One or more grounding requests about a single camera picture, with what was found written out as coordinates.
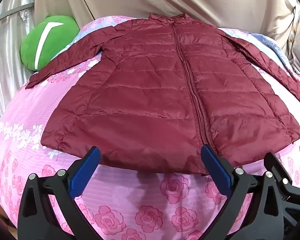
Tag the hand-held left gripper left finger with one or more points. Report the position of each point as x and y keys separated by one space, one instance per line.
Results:
x=86 y=170

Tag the silver satin curtain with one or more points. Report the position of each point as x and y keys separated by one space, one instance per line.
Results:
x=7 y=45

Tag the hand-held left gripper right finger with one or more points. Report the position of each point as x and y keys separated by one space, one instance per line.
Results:
x=216 y=167

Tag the pink floral bedsheet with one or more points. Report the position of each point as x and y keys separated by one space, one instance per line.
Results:
x=140 y=205

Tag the maroon puffer jacket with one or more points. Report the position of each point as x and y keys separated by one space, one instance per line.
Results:
x=152 y=92

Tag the green plush pillow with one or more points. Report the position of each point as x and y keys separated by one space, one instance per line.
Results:
x=65 y=37

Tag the grey metal rail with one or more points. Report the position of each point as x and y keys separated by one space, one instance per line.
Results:
x=12 y=11

